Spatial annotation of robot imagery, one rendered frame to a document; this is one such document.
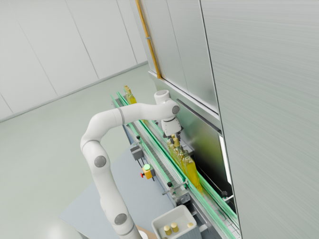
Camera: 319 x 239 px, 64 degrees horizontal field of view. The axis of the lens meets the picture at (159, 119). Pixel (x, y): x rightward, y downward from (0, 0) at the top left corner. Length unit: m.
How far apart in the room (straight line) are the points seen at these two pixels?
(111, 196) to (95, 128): 0.40
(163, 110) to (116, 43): 6.05
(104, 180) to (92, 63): 6.01
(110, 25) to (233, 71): 6.97
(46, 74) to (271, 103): 7.08
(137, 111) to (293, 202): 1.09
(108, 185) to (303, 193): 1.22
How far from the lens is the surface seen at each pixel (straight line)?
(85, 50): 7.14
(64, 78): 7.24
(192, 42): 1.18
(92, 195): 2.33
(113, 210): 1.45
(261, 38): 0.19
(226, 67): 0.24
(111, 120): 1.24
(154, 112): 1.27
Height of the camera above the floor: 2.20
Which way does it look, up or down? 30 degrees down
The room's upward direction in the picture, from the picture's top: 18 degrees counter-clockwise
